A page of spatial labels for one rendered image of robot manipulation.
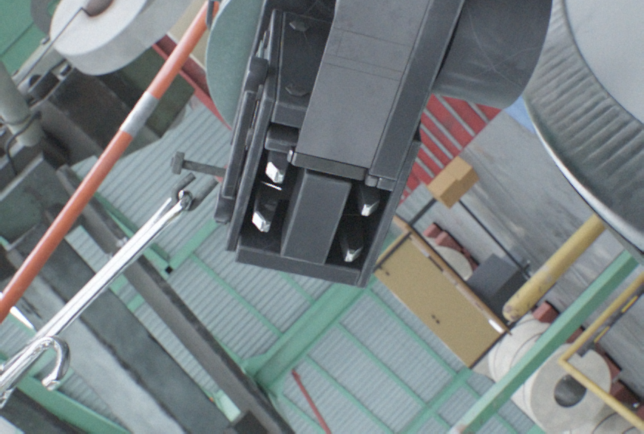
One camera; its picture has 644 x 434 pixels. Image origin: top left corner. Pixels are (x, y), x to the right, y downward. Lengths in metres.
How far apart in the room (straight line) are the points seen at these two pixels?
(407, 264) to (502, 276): 1.30
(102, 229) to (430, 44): 0.85
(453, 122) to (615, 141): 5.07
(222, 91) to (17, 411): 0.74
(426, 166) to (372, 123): 5.11
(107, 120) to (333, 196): 0.85
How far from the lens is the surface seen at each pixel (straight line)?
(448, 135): 5.54
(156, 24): 1.15
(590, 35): 0.61
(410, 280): 10.37
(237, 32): 0.59
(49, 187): 1.23
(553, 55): 0.62
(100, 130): 1.28
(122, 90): 1.38
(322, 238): 0.48
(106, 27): 1.17
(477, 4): 0.44
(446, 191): 9.43
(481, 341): 11.02
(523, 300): 4.35
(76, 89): 1.29
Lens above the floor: 1.46
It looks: 1 degrees down
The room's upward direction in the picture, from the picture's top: 135 degrees counter-clockwise
